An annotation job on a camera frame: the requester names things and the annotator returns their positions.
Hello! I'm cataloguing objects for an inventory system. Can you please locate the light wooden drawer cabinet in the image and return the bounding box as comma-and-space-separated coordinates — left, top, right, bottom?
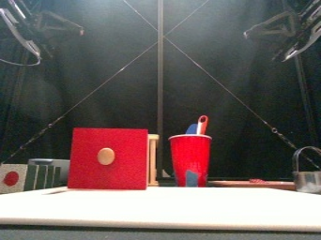
147, 133, 160, 188

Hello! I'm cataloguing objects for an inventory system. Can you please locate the blue toy utensil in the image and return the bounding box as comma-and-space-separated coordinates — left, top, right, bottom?
184, 123, 199, 136

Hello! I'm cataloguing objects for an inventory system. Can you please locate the red square wooden box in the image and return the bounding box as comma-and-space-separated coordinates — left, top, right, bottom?
67, 127, 151, 191

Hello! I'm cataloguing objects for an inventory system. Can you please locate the green white striped toy block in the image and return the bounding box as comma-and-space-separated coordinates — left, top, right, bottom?
24, 164, 63, 191

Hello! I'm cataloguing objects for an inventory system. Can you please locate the white block with red dot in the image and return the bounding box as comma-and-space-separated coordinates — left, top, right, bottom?
0, 163, 31, 195

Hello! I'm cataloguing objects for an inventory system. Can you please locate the red plastic cup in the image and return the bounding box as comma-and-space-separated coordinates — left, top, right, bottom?
168, 133, 213, 188

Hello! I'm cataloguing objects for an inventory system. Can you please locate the brown wooden tray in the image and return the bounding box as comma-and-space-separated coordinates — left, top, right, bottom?
207, 179, 297, 191

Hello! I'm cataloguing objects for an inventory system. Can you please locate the white flat board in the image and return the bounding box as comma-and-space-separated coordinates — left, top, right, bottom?
0, 186, 321, 233

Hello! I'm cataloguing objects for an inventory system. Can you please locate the thin grey cable loop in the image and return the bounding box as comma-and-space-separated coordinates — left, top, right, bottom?
0, 55, 43, 68

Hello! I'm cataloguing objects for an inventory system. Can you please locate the diagonal brace wire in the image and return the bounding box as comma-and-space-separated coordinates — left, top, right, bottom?
123, 0, 321, 172
0, 0, 211, 165

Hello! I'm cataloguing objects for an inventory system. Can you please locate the vertical metal frame pole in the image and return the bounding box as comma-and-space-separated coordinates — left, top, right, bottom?
155, 0, 166, 179

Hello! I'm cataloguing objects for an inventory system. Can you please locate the red handled toy utensil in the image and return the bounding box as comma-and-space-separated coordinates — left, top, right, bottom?
195, 114, 210, 136

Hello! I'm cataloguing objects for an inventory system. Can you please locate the metal pot with handle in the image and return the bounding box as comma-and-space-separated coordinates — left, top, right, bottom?
290, 145, 321, 194

